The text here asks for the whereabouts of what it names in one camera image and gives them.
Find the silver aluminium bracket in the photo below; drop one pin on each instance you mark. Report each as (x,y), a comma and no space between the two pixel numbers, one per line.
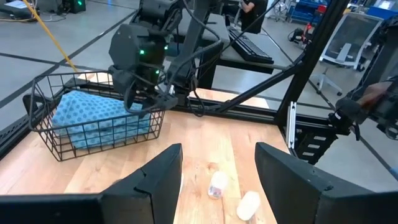
(291,124)

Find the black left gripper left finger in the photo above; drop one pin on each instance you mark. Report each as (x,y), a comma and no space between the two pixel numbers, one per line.
(124,205)

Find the black mechanical device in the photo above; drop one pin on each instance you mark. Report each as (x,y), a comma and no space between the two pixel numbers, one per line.
(348,113)

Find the computer tower with green lights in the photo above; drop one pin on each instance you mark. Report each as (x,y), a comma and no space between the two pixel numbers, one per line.
(74,5)

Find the person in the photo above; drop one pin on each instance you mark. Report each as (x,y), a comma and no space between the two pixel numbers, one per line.
(253,15)

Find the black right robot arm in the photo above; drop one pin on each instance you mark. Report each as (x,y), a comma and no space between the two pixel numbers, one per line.
(130,43)

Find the blue storage rack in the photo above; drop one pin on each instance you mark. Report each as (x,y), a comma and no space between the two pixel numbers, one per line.
(308,11)

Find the white office chair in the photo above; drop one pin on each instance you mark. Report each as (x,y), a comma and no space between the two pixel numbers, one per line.
(351,40)

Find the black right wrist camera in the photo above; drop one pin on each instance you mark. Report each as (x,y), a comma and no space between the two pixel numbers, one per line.
(168,101)

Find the person's hand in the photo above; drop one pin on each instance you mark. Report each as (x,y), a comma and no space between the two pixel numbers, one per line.
(373,93)

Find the black aluminium table frame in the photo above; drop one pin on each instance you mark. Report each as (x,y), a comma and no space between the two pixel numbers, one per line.
(312,62)

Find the black keyboard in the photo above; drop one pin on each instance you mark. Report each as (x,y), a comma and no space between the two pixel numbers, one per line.
(252,49)

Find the blue patterned pack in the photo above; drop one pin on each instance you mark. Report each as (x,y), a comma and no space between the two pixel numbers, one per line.
(90,112)

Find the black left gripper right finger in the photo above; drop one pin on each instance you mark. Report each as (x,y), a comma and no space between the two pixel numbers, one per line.
(311,202)

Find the grey desk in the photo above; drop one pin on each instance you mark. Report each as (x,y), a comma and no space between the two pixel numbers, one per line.
(236,54)

